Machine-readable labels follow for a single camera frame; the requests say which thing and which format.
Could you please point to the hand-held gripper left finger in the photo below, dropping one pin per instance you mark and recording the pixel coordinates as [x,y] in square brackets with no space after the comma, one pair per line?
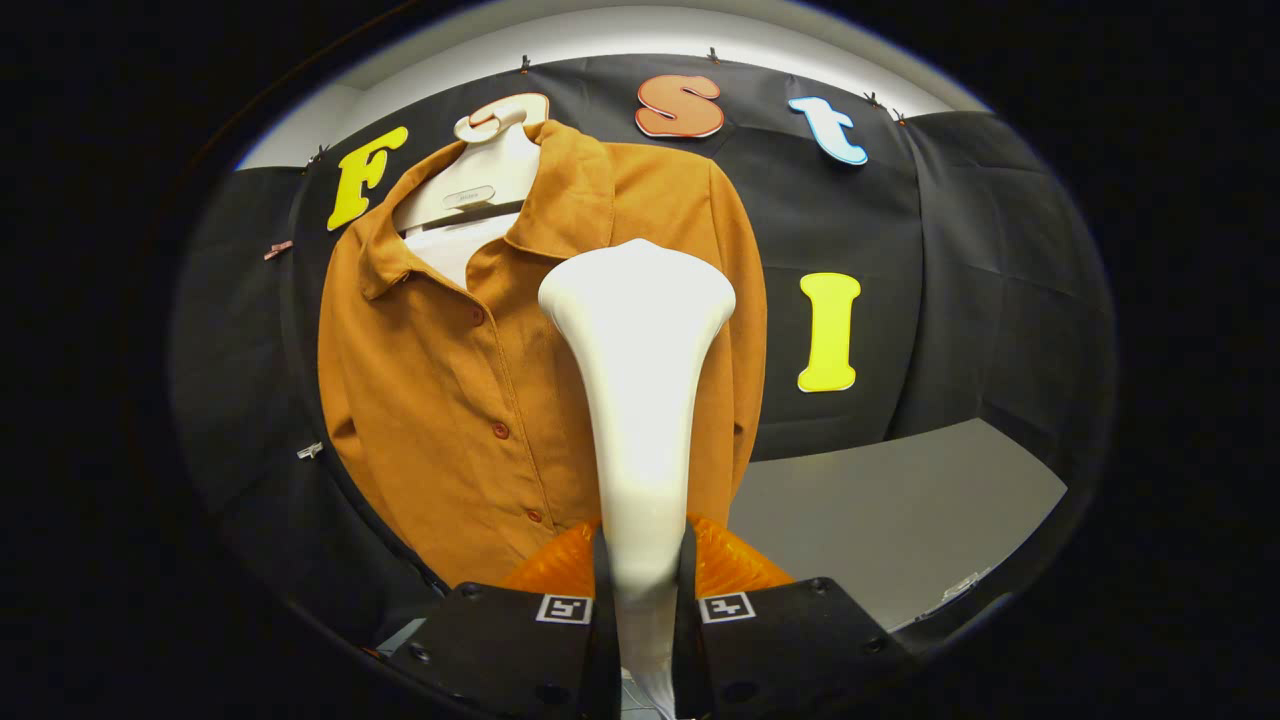
[500,650]

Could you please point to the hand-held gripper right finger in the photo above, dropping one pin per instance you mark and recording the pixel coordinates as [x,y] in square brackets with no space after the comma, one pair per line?
[790,650]

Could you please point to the orange button shirt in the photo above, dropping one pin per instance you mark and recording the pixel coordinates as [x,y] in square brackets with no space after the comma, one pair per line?
[430,400]

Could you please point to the white garment hanger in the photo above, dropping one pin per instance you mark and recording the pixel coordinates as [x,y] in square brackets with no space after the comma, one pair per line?
[490,170]

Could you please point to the grey cabinet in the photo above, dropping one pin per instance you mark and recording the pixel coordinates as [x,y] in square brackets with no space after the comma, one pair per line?
[880,520]

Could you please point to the white clip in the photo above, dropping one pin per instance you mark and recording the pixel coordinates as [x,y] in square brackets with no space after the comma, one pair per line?
[310,451]

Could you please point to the black backdrop cloth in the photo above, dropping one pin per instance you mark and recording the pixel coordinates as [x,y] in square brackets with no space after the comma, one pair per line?
[980,300]

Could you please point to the pink clip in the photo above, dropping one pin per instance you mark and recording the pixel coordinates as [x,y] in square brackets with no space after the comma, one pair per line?
[278,249]

